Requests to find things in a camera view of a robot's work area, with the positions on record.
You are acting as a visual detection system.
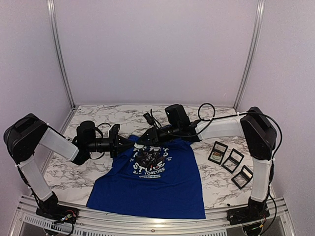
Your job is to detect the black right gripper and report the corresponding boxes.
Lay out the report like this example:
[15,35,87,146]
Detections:
[136,123,180,147]

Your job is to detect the aluminium corner post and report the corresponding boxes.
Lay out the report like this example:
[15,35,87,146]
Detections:
[233,0,266,111]
[47,0,76,110]

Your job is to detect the black display box right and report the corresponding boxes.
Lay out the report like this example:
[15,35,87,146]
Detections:
[231,165,253,190]

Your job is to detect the black display box left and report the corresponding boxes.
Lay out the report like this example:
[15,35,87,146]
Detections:
[208,141,228,165]

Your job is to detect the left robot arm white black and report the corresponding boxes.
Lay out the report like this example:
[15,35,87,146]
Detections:
[3,113,134,219]

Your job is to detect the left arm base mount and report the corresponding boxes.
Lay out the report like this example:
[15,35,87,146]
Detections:
[36,199,78,224]

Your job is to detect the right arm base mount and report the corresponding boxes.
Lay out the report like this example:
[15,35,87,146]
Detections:
[227,204,270,225]

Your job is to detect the right aluminium corner post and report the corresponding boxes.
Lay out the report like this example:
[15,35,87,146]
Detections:
[233,0,266,111]

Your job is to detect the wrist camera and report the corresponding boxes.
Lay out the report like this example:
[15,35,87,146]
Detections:
[143,113,161,128]
[108,124,120,139]

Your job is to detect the left aluminium corner post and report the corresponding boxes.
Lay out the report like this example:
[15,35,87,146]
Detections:
[47,0,76,110]

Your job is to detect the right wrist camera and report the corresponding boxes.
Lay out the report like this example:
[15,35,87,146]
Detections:
[143,113,161,128]

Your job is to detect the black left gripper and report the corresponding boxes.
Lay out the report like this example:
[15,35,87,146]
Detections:
[86,130,135,158]

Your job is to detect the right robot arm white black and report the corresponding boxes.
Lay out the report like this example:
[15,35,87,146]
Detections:
[137,104,283,220]

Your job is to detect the blue panda print t-shirt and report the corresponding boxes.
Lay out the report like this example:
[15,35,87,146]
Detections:
[86,138,206,219]

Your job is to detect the green round brooch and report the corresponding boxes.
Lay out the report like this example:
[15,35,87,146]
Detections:
[212,152,222,160]

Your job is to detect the black display box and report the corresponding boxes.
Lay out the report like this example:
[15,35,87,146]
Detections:
[208,141,228,165]
[231,165,253,190]
[221,148,245,174]

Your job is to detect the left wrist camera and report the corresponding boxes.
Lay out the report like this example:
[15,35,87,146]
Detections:
[108,124,120,139]

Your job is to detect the black display box middle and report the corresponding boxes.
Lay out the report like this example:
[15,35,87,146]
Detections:
[221,148,245,174]

